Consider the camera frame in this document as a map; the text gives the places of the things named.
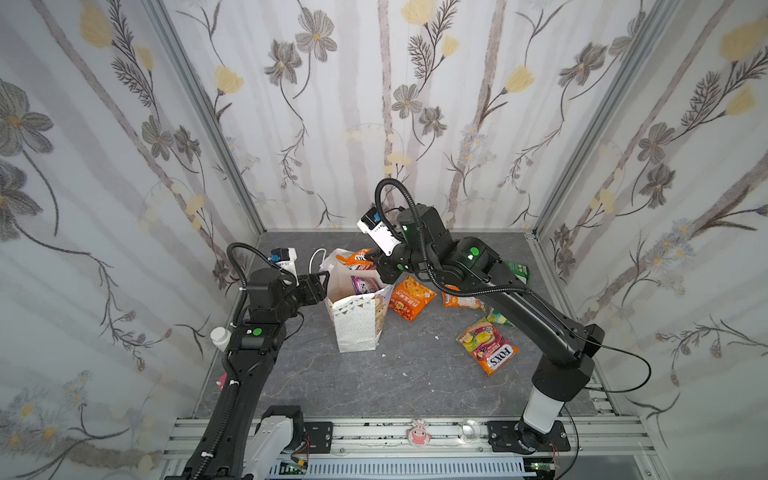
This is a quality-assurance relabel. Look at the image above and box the orange red snack packet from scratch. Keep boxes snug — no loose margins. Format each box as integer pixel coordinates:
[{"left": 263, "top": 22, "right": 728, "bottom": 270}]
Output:
[{"left": 389, "top": 277, "right": 437, "bottom": 322}]

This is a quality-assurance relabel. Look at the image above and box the orange white snack packet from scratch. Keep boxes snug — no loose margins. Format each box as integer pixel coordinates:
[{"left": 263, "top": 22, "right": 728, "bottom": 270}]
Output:
[{"left": 335, "top": 249, "right": 376, "bottom": 271}]

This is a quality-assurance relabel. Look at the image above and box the white cartoon paper bag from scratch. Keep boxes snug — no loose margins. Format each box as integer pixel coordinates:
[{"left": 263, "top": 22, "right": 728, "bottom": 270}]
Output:
[{"left": 309, "top": 249, "right": 394, "bottom": 353}]

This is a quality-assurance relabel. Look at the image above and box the orange green Fox's candy bag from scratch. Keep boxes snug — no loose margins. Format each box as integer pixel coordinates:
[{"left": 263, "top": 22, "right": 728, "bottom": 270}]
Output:
[{"left": 456, "top": 319, "right": 519, "bottom": 376}]

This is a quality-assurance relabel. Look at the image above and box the purple Fox's candy bag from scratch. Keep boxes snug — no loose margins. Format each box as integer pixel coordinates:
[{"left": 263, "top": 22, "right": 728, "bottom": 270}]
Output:
[{"left": 351, "top": 276, "right": 381, "bottom": 295}]

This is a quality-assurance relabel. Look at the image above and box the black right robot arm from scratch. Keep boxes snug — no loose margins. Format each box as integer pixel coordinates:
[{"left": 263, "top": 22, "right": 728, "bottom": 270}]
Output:
[{"left": 362, "top": 178, "right": 605, "bottom": 455}]

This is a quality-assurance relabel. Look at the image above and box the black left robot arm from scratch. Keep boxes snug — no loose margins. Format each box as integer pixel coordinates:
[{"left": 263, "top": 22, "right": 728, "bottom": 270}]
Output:
[{"left": 177, "top": 242, "right": 330, "bottom": 479}]

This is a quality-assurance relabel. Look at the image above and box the orange snack packet back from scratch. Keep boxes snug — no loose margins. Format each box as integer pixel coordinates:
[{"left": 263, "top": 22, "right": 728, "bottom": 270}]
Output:
[{"left": 442, "top": 293, "right": 485, "bottom": 310}]

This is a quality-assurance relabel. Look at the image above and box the white cup at left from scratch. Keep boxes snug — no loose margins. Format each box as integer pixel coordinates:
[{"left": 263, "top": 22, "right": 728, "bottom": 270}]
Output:
[{"left": 209, "top": 327, "right": 232, "bottom": 352}]

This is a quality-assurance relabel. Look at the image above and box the green snack packet lower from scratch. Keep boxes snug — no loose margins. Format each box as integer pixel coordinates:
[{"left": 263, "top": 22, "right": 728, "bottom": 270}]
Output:
[{"left": 485, "top": 309, "right": 512, "bottom": 326}]

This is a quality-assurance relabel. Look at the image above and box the green snack packet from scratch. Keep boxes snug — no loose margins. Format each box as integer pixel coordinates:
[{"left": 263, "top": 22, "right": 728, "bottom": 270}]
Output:
[
  {"left": 507, "top": 262, "right": 530, "bottom": 285},
  {"left": 485, "top": 309, "right": 512, "bottom": 326}
]

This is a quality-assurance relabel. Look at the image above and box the green snack packet upper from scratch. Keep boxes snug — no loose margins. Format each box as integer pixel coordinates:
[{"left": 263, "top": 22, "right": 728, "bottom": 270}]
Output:
[{"left": 507, "top": 262, "right": 530, "bottom": 285}]

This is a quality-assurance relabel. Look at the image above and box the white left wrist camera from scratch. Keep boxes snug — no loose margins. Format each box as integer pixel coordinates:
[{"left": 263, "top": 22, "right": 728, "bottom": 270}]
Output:
[{"left": 270, "top": 247, "right": 298, "bottom": 285}]

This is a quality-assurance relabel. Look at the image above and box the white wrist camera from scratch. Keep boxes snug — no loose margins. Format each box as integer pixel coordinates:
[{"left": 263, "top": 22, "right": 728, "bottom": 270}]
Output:
[
  {"left": 270, "top": 247, "right": 298, "bottom": 285},
  {"left": 357, "top": 207, "right": 400, "bottom": 256}
]

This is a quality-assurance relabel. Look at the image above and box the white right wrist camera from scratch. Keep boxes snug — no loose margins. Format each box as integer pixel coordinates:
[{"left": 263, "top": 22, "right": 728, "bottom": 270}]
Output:
[{"left": 357, "top": 207, "right": 400, "bottom": 256}]

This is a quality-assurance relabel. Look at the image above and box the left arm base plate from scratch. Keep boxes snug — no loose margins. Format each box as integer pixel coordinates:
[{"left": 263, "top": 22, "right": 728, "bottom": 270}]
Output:
[{"left": 257, "top": 419, "right": 334, "bottom": 456}]

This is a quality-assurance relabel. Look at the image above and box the white slotted cable duct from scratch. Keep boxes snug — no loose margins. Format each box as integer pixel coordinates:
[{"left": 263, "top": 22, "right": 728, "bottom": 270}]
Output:
[{"left": 266, "top": 457, "right": 537, "bottom": 479}]

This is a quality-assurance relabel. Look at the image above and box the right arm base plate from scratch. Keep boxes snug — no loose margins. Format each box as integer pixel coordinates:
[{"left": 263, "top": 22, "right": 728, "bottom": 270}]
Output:
[{"left": 484, "top": 419, "right": 571, "bottom": 454}]

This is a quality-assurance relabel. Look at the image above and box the aluminium front rail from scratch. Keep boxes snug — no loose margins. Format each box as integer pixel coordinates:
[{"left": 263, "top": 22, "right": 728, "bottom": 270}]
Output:
[{"left": 161, "top": 416, "right": 655, "bottom": 460}]

